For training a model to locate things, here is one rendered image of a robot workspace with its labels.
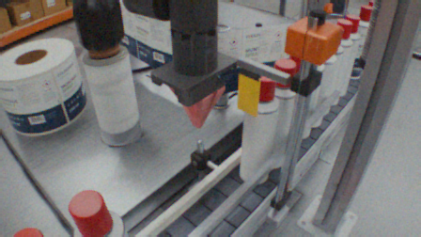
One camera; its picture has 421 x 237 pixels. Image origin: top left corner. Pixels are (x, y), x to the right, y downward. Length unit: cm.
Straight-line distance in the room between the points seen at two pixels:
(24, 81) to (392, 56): 62
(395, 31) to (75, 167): 56
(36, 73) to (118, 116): 19
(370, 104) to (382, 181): 32
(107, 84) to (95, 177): 17
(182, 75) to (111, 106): 23
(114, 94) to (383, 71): 43
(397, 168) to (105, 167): 61
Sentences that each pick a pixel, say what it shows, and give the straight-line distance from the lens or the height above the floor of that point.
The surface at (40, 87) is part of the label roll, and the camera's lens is 68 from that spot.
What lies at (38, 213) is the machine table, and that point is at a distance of 66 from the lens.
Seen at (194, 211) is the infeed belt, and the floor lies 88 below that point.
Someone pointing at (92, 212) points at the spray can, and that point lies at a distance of 28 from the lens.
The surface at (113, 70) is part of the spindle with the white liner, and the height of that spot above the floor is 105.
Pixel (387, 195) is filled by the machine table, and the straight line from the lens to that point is 68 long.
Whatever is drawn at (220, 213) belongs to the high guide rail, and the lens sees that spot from 41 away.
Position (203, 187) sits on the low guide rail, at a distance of 50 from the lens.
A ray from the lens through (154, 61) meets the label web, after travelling 79.
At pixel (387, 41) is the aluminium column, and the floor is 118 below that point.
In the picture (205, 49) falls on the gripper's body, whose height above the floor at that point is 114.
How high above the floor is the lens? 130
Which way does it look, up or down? 38 degrees down
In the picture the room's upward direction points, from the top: straight up
